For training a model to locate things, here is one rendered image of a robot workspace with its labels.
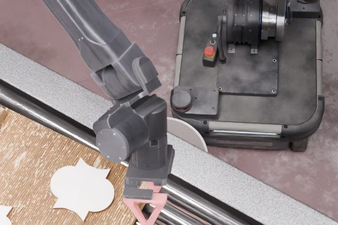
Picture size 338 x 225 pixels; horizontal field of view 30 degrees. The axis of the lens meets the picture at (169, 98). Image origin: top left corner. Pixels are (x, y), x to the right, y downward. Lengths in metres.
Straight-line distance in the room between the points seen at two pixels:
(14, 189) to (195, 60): 1.10
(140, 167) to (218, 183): 0.40
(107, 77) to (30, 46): 1.83
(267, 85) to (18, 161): 1.08
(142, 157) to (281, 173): 1.43
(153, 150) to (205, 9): 1.52
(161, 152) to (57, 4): 0.28
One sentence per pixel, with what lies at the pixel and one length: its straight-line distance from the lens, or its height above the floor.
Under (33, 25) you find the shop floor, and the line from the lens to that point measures 2.85.
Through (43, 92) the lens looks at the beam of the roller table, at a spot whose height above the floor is 0.91.
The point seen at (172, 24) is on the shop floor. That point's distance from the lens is 2.73.
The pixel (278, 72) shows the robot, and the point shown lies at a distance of 2.31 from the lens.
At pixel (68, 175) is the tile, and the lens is 1.40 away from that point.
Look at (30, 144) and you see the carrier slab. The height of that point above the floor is 0.94.
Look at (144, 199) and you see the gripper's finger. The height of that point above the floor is 1.28.
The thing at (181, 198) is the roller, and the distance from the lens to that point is 1.37.
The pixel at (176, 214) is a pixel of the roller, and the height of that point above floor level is 0.92.
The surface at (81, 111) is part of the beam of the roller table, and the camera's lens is 1.50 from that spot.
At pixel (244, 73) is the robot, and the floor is 0.26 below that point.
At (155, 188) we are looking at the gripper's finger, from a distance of 1.12.
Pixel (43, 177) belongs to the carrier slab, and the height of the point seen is 0.94.
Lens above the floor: 2.20
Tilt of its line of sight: 60 degrees down
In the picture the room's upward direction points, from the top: 10 degrees counter-clockwise
